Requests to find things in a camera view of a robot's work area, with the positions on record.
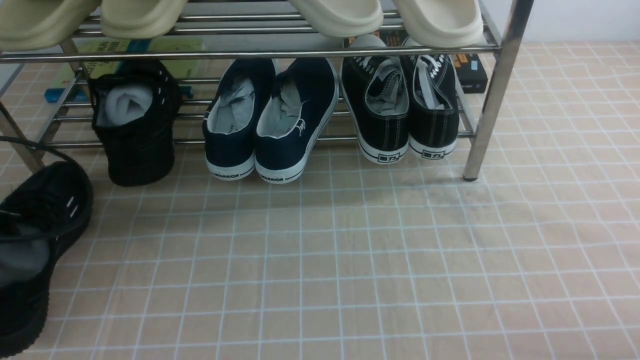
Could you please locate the black knit sneaker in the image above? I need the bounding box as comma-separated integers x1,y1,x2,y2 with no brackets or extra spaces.
87,60,183,187
0,161,94,358

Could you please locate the silver metal shoe rack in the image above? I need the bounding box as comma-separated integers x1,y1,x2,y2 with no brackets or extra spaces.
1,0,533,182

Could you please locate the navy canvas shoe right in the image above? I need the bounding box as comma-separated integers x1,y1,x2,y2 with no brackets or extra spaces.
254,57,339,185

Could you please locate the navy canvas shoe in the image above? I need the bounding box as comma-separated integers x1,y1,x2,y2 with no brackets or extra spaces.
202,58,279,182
254,57,339,185

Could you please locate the navy canvas shoe left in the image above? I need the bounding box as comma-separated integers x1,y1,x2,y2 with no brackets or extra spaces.
202,58,279,182

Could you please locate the black canvas sneaker left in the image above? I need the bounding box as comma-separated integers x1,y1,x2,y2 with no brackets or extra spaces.
339,54,410,165

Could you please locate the black canvas sneaker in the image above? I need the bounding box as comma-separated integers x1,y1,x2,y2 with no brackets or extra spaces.
339,54,410,165
400,54,460,160

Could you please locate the black canvas sneaker right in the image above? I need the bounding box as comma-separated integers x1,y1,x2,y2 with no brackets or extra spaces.
400,54,460,160

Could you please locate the green and blue book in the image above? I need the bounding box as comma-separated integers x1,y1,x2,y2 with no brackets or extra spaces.
43,36,206,104

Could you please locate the cream slipper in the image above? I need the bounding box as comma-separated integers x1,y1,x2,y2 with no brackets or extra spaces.
290,0,384,38
393,0,484,49

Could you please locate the cream slipper far right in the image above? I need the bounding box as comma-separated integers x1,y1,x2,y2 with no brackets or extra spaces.
393,0,484,49

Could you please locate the beige slipper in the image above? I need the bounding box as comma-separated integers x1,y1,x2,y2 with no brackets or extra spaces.
0,0,101,52
100,0,188,40

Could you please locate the beige slipper far left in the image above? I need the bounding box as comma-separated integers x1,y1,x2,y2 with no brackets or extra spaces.
0,0,101,52

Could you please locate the black cable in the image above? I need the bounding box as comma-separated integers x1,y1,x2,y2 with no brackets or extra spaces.
0,136,76,244

